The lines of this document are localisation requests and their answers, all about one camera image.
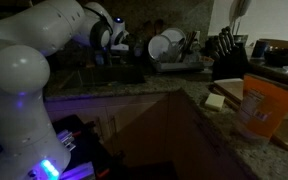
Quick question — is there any white dinner plate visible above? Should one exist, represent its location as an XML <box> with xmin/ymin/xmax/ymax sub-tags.
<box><xmin>160</xmin><ymin>27</ymin><xmax>187</xmax><ymax>48</ymax></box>
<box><xmin>147</xmin><ymin>33</ymin><xmax>173</xmax><ymax>62</ymax></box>

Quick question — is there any blue white soap bottle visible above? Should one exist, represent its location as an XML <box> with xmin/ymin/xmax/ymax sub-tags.
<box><xmin>94</xmin><ymin>51</ymin><xmax>105</xmax><ymax>66</ymax></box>

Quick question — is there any cutlery caddy with utensils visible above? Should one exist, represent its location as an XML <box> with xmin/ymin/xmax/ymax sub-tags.
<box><xmin>180</xmin><ymin>30</ymin><xmax>200</xmax><ymax>63</ymax></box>

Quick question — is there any steel sink basin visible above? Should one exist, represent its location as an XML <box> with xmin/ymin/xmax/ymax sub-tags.
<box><xmin>76</xmin><ymin>64</ymin><xmax>147</xmax><ymax>87</ymax></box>

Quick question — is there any small soap dispenser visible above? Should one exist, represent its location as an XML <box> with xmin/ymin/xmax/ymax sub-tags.
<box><xmin>132</xmin><ymin>38</ymin><xmax>144</xmax><ymax>59</ymax></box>

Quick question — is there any black robot stand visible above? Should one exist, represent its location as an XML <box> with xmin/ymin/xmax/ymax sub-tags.
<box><xmin>50</xmin><ymin>114</ymin><xmax>125</xmax><ymax>180</ymax></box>

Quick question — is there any white kitchen utensil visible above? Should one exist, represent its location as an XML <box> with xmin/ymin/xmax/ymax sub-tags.
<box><xmin>229</xmin><ymin>0</ymin><xmax>252</xmax><ymax>27</ymax></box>

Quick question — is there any black bowl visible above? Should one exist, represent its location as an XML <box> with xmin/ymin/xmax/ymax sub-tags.
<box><xmin>263</xmin><ymin>46</ymin><xmax>288</xmax><ymax>67</ymax></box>

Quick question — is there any dark wooden spoon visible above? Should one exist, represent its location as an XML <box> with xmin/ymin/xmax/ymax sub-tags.
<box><xmin>153</xmin><ymin>18</ymin><xmax>165</xmax><ymax>36</ymax></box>

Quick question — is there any grey dish rack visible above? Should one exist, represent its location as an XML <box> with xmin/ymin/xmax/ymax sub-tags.
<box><xmin>151</xmin><ymin>49</ymin><xmax>206</xmax><ymax>73</ymax></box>

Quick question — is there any plain-sided base cabinet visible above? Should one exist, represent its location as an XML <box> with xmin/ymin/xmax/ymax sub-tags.
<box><xmin>103</xmin><ymin>87</ymin><xmax>262</xmax><ymax>180</ymax></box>

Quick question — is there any clear plastic container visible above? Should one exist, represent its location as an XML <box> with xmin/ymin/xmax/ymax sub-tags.
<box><xmin>163</xmin><ymin>43</ymin><xmax>185</xmax><ymax>63</ymax></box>

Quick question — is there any black knife block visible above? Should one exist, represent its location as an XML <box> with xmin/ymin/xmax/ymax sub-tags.
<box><xmin>211</xmin><ymin>25</ymin><xmax>249</xmax><ymax>82</ymax></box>

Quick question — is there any wooden rolling pin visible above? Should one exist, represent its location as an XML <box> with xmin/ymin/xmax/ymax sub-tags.
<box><xmin>250</xmin><ymin>73</ymin><xmax>288</xmax><ymax>93</ymax></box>

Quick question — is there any wooden bowl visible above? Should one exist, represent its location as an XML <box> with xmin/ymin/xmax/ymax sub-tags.
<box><xmin>256</xmin><ymin>37</ymin><xmax>288</xmax><ymax>51</ymax></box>

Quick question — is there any light wooden cutting board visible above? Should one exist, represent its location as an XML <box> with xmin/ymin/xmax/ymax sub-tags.
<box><xmin>213</xmin><ymin>77</ymin><xmax>246</xmax><ymax>101</ymax></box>

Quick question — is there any base cabinet with panel doors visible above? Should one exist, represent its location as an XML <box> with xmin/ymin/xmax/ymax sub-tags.
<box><xmin>43</xmin><ymin>92</ymin><xmax>170</xmax><ymax>144</ymax></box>

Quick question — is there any orange snack pack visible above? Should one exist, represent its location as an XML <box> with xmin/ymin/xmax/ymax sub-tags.
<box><xmin>236</xmin><ymin>73</ymin><xmax>288</xmax><ymax>143</ymax></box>

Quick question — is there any pale yellow sponge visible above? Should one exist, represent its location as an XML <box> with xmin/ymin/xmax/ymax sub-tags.
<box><xmin>203</xmin><ymin>92</ymin><xmax>226</xmax><ymax>112</ymax></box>

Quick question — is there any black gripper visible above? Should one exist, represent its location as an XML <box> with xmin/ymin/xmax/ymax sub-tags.
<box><xmin>114</xmin><ymin>49</ymin><xmax>132</xmax><ymax>66</ymax></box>

